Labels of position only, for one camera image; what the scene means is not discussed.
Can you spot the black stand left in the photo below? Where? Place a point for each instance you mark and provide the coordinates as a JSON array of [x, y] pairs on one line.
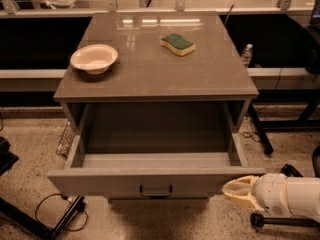
[[22, 206]]

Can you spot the grey drawer cabinet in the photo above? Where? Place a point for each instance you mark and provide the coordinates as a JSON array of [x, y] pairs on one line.
[[146, 72]]

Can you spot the wire mesh basket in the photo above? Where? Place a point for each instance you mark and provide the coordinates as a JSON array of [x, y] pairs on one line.
[[65, 141]]

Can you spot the black table leg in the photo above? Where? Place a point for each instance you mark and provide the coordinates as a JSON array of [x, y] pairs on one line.
[[268, 149]]

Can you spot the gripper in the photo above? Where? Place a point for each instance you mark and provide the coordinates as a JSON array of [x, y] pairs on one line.
[[270, 193]]

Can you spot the green and yellow sponge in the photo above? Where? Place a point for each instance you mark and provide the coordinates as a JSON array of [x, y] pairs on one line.
[[177, 44]]

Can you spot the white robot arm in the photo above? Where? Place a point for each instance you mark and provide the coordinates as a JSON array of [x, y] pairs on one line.
[[302, 195]]

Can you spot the clear plastic water bottle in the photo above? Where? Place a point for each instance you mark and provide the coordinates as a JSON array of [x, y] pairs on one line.
[[247, 54]]

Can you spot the white shallow bowl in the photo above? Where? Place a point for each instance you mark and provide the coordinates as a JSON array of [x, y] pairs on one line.
[[94, 59]]

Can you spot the black metal drawer handle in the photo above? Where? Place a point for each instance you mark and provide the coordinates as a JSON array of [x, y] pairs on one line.
[[155, 193]]

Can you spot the grey top drawer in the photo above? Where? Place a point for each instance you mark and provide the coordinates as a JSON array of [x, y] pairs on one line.
[[191, 146]]

